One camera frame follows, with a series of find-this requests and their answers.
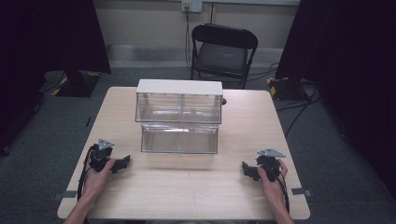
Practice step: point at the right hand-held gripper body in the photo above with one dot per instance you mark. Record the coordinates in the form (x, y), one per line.
(268, 163)

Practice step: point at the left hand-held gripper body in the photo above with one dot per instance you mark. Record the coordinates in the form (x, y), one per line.
(100, 158)

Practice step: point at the person's right hand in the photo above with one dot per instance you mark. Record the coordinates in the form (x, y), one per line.
(271, 186)

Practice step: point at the person's left hand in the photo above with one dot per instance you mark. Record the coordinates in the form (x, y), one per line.
(95, 180)

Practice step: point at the grey tape strip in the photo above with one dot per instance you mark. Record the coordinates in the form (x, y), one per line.
(301, 191)
(67, 194)

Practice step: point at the clear plastic drawer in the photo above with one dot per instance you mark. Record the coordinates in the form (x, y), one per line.
(179, 140)

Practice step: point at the small dark knob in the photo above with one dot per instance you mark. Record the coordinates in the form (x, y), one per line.
(223, 101)

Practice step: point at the black stand base striped tape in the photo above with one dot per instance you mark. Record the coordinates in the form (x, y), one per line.
(286, 88)
(76, 84)

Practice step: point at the clear drawer cabinet white top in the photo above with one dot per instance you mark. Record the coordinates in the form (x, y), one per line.
(179, 102)

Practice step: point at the black folding chair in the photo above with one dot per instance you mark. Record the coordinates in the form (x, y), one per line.
(222, 56)

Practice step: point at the dark curtain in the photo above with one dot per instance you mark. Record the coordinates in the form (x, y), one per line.
(37, 46)
(351, 77)

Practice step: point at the white wall outlet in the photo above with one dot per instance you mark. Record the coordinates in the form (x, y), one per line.
(192, 5)

